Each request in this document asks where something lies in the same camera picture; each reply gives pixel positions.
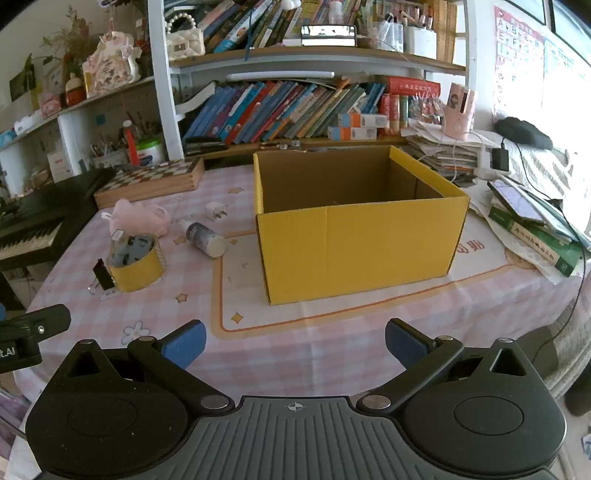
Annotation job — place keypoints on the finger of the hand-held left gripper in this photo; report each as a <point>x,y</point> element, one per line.
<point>46,318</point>

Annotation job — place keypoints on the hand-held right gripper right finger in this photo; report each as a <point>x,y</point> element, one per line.
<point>404,344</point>

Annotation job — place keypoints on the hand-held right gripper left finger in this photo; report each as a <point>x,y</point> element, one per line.
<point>187,344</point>

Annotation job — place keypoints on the black binder clip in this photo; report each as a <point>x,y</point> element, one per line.
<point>102,276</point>

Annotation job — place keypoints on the yellow tape roll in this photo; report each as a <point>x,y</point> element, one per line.
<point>136,274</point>

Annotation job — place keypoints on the yellow cardboard box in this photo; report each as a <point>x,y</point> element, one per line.
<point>360,249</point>

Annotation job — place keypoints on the grey white bottle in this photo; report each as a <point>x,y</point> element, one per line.
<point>203,237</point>

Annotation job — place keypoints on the grey toy car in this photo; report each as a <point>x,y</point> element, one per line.
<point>131,247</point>

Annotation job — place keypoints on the pink plush toy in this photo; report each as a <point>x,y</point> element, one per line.
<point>134,217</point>

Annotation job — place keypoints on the white charger plug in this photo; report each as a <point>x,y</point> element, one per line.
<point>214,211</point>

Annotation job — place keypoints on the pink checkered cloth desktop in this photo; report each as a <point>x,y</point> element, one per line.
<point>286,350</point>

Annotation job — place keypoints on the black piano keyboard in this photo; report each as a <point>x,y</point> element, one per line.
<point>41,207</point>

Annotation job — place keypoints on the white box red label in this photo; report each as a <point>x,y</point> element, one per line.
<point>61,166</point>

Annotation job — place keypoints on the thick green book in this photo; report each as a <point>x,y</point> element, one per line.
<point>535,242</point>

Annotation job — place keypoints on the wooden chessboard box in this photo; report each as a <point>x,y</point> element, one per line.
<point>152,177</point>

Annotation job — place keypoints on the brush holder cup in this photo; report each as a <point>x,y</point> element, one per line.
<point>108,159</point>

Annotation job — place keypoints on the smartphone with lit screen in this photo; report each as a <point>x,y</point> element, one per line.
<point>517,201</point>

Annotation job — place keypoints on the stack of papers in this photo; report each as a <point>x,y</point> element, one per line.
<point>443,159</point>

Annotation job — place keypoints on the red glue bottle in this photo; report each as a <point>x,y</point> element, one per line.
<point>131,147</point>

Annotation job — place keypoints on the white green tub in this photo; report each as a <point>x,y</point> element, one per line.
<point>150,152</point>

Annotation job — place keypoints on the black power adapter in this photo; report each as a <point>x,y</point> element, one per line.
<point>499,159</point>

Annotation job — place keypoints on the orange white small box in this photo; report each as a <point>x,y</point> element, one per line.
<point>362,121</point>
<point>353,133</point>

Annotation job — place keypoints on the pink cup holder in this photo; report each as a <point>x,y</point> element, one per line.
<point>457,115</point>

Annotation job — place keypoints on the black pouch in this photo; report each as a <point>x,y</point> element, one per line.
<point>521,131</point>

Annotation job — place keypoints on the long row of leaning books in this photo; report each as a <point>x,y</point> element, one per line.
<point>277,110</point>

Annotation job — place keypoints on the white wooden bookshelf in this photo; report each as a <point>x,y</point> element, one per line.
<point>164,92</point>

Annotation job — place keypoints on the floral ceramic ornament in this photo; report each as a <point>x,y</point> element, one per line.
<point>111,69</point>

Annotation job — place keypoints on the thick red dictionary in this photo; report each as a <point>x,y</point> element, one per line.
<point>411,86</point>

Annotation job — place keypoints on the dried flower bouquet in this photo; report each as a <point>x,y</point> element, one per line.
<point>74,37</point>

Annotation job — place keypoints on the white quilted handbag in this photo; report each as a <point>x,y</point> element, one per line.
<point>184,44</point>

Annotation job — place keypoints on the white pen holder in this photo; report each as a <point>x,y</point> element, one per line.
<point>420,44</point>

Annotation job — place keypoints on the glossy phone on stand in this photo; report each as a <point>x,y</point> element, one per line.
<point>328,31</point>

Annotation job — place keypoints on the short row of shelf books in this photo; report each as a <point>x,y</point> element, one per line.
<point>231,23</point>

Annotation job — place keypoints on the alphabet wall poster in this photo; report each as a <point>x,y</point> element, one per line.
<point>517,60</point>

